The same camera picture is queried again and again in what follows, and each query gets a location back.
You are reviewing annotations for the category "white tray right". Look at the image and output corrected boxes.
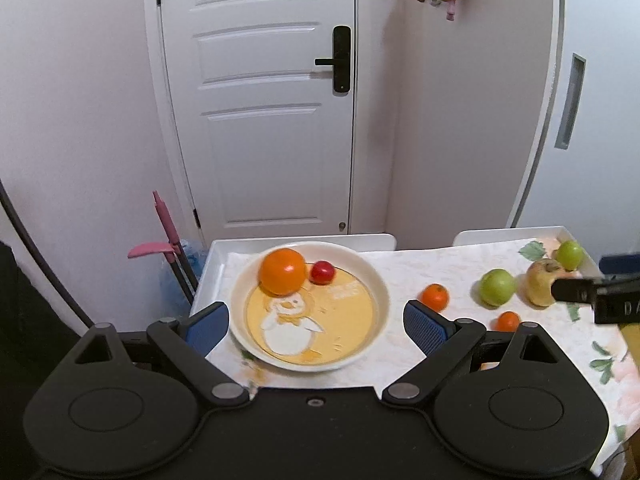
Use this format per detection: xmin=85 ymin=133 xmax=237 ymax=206
xmin=452 ymin=226 xmax=576 ymax=275

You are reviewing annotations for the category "black door handle lock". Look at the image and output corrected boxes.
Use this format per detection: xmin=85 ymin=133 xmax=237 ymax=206
xmin=314 ymin=25 xmax=352 ymax=94

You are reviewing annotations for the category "white door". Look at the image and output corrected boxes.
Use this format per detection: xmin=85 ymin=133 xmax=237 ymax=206
xmin=160 ymin=0 xmax=356 ymax=242

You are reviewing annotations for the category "large green apple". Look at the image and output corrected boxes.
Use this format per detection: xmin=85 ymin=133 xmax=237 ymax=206
xmin=478 ymin=269 xmax=516 ymax=307

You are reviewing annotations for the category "floral tablecloth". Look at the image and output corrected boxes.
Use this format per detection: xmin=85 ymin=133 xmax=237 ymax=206
xmin=208 ymin=237 xmax=639 ymax=479

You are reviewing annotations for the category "small tangerine with stem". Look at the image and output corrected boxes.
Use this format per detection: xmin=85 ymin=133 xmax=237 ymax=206
xmin=419 ymin=284 xmax=450 ymax=312

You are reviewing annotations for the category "yellow apple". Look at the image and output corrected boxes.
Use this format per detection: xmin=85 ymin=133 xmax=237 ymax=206
xmin=524 ymin=258 xmax=570 ymax=308

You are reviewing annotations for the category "red cherry tomato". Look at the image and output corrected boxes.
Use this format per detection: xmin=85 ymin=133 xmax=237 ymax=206
xmin=309 ymin=260 xmax=336 ymax=285

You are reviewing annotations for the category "white duck pattern bowl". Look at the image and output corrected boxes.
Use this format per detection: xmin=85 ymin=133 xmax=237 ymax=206
xmin=228 ymin=242 xmax=390 ymax=373

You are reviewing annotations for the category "small green apple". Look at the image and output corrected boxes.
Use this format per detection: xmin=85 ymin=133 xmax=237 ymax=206
xmin=553 ymin=240 xmax=585 ymax=272

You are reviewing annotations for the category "pink mop handle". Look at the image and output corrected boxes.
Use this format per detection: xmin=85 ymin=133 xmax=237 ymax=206
xmin=127 ymin=191 xmax=198 ymax=304

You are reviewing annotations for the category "large orange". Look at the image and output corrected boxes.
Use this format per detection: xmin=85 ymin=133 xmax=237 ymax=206
xmin=258 ymin=248 xmax=307 ymax=296

